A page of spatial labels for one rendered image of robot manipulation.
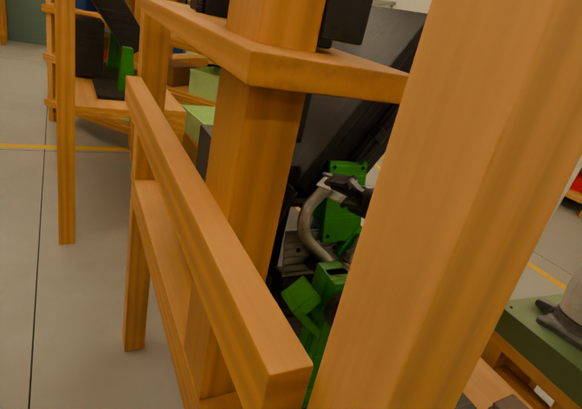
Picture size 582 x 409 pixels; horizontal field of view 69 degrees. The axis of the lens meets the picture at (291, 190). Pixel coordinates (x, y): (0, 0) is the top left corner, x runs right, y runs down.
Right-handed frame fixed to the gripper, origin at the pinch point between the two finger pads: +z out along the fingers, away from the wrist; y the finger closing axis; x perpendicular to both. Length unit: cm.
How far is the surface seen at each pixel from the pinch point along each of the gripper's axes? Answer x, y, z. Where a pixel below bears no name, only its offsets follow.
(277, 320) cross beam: 29, 19, -44
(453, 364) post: 21, 17, -62
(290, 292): 24.6, 2.3, -19.4
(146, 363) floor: 87, -54, 100
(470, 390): 11, -47, -27
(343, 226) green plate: 1.9, -12.9, 4.5
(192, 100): -44, -9, 294
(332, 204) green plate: 0.9, -5.8, 4.4
